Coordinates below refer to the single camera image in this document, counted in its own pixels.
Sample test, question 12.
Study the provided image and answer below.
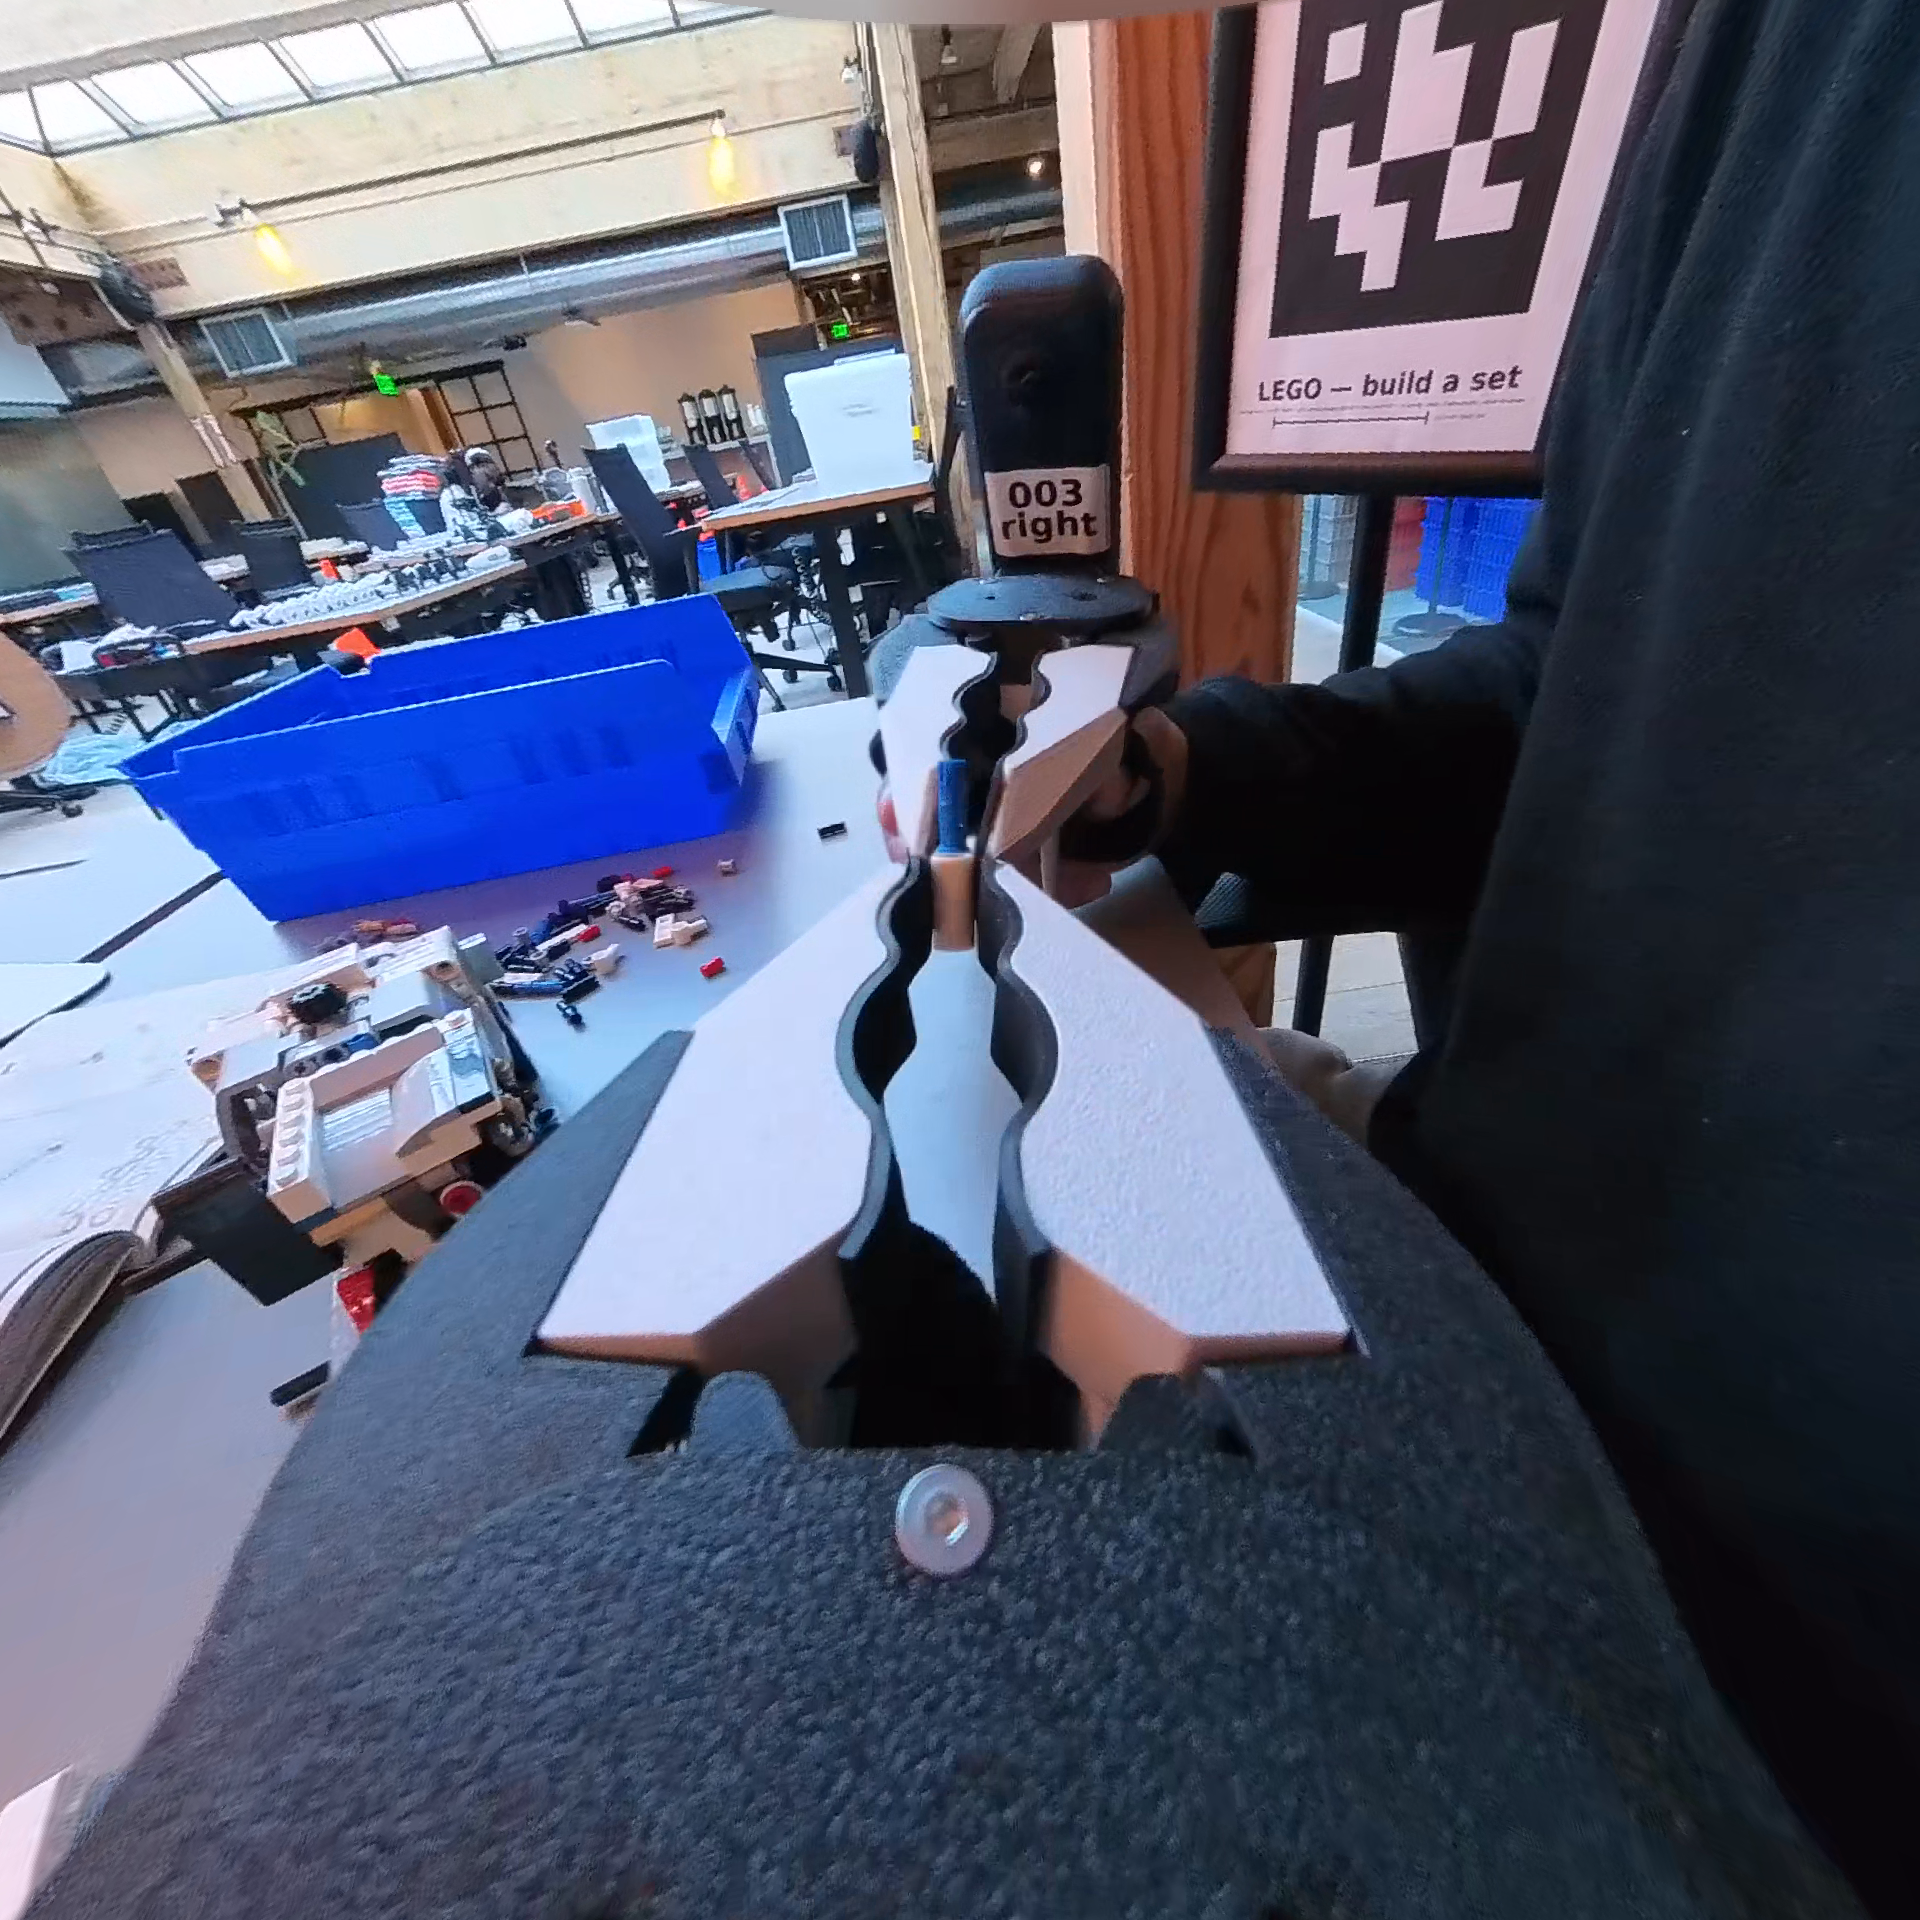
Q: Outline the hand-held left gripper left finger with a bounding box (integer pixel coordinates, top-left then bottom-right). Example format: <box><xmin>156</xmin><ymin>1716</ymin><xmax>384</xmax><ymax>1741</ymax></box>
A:
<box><xmin>534</xmin><ymin>864</ymin><xmax>935</xmax><ymax>1446</ymax></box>

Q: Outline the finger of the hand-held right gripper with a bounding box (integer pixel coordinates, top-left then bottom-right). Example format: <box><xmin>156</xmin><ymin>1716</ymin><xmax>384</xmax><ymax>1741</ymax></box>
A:
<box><xmin>871</xmin><ymin>638</ymin><xmax>995</xmax><ymax>864</ymax></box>
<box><xmin>990</xmin><ymin>638</ymin><xmax>1146</xmax><ymax>883</ymax></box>

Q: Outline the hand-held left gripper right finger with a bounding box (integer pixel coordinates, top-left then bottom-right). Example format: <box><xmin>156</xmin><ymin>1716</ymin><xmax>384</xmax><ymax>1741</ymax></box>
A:
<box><xmin>971</xmin><ymin>867</ymin><xmax>1356</xmax><ymax>1446</ymax></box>

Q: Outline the person's right forearm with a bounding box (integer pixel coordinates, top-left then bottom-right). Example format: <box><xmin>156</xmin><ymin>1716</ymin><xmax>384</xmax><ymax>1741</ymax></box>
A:
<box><xmin>1161</xmin><ymin>627</ymin><xmax>1565</xmax><ymax>945</ymax></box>

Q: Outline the pile of small lego pieces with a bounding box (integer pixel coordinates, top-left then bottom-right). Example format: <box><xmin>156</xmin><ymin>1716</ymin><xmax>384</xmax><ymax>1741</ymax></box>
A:
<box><xmin>348</xmin><ymin>861</ymin><xmax>748</xmax><ymax>1033</ymax></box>

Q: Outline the white lego vehicle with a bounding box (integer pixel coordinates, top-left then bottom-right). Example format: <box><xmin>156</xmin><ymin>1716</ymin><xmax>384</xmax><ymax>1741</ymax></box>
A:
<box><xmin>181</xmin><ymin>925</ymin><xmax>545</xmax><ymax>1309</ymax></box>

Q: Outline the lego instruction booklet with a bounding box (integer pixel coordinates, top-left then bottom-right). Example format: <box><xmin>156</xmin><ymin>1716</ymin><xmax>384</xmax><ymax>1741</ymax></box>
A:
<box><xmin>0</xmin><ymin>974</ymin><xmax>230</xmax><ymax>1446</ymax></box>

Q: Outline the white storage box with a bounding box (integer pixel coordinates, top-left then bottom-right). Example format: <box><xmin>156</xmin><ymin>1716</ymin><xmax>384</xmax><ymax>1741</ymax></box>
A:
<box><xmin>782</xmin><ymin>346</ymin><xmax>918</xmax><ymax>493</ymax></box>

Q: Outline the wooden pillar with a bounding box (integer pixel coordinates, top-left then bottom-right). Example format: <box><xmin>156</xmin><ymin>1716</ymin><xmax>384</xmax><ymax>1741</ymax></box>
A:
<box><xmin>1049</xmin><ymin>13</ymin><xmax>1302</xmax><ymax>688</ymax></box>

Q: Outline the wooden desk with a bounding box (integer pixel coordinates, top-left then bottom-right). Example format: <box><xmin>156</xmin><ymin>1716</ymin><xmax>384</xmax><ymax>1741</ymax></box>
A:
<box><xmin>696</xmin><ymin>477</ymin><xmax>942</xmax><ymax>702</ymax></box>

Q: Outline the black sign stand pole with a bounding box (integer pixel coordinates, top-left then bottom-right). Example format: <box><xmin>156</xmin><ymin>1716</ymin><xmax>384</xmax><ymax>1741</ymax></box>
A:
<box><xmin>1290</xmin><ymin>493</ymin><xmax>1399</xmax><ymax>1040</ymax></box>

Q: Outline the black office chair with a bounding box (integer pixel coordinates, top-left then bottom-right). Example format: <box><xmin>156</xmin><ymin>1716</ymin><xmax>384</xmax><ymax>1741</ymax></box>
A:
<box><xmin>581</xmin><ymin>441</ymin><xmax>703</xmax><ymax>607</ymax></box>

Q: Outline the stack of blue crates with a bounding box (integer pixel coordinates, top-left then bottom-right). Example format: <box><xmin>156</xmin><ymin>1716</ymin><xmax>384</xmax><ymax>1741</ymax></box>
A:
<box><xmin>1296</xmin><ymin>494</ymin><xmax>1548</xmax><ymax>627</ymax></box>

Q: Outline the framed marker sign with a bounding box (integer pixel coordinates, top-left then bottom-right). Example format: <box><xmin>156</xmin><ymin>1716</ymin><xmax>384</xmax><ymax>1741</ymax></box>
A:
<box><xmin>1189</xmin><ymin>0</ymin><xmax>1669</xmax><ymax>501</ymax></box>

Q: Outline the blue plastic bin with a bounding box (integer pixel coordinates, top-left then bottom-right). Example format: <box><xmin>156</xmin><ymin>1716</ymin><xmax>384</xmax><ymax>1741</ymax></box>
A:
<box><xmin>115</xmin><ymin>591</ymin><xmax>761</xmax><ymax>927</ymax></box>

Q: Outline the person's dark sweater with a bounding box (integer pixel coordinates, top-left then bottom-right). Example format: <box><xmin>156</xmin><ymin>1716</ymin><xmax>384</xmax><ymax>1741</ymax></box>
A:
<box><xmin>1368</xmin><ymin>0</ymin><xmax>1920</xmax><ymax>1920</ymax></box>

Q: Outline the wooden chair back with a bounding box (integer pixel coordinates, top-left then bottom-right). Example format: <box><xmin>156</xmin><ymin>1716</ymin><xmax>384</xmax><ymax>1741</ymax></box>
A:
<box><xmin>0</xmin><ymin>637</ymin><xmax>78</xmax><ymax>787</ymax></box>

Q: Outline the metal ventilation duct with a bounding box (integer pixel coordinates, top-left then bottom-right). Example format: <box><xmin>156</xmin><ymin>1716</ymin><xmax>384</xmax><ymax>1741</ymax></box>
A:
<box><xmin>270</xmin><ymin>225</ymin><xmax>961</xmax><ymax>355</ymax></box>

